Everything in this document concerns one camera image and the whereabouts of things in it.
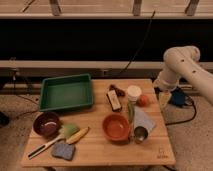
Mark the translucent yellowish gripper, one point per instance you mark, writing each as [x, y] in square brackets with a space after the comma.
[164, 98]

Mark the blue grey sponge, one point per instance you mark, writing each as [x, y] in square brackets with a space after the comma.
[63, 150]

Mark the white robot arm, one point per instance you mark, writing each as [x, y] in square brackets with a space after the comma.
[182, 62]

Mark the orange red bowl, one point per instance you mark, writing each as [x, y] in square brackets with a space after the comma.
[116, 127]

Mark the dark maroon bowl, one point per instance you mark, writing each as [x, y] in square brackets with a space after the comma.
[47, 124]

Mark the blue black device on floor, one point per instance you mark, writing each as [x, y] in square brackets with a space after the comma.
[179, 98]

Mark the orange ball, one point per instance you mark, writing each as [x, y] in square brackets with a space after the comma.
[143, 100]

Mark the light blue cloth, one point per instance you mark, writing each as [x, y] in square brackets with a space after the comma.
[141, 119]

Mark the green vegetable toy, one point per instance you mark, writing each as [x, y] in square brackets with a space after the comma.
[130, 112]

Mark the small metal cup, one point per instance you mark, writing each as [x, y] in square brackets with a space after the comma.
[140, 134]

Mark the dark brown small toy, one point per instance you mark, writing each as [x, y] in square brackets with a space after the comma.
[119, 92]

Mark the wooden table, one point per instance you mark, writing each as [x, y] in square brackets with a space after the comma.
[94, 149]

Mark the yellow corn cob toy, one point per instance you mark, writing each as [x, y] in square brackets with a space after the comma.
[76, 137]

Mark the green plastic tray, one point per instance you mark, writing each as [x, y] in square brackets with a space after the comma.
[66, 93]

